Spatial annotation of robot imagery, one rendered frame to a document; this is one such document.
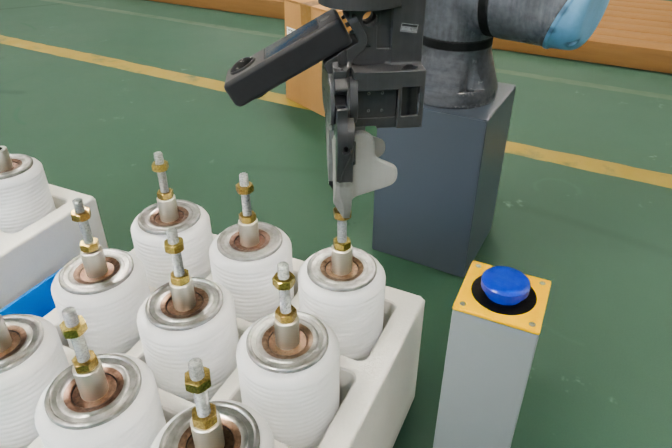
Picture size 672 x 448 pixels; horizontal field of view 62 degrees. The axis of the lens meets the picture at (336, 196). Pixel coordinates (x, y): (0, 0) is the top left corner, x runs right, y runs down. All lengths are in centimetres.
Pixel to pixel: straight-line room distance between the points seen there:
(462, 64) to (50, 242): 67
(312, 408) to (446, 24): 58
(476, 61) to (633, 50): 140
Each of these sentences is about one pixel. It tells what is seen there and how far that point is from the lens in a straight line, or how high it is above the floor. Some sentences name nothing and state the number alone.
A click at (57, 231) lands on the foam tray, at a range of 92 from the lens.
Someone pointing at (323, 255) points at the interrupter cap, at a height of 25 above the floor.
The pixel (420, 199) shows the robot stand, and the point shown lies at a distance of 96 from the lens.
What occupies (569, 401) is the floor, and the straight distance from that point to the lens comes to 87.
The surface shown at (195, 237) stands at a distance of 69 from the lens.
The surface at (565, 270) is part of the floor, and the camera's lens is 109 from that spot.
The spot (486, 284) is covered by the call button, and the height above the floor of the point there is 33.
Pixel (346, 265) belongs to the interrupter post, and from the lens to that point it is 60.
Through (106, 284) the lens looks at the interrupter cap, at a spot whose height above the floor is 25.
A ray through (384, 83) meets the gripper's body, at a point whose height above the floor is 47.
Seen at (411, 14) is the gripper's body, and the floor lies 52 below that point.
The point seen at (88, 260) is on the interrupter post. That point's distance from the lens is 64.
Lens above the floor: 63
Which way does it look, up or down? 31 degrees down
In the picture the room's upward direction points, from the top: straight up
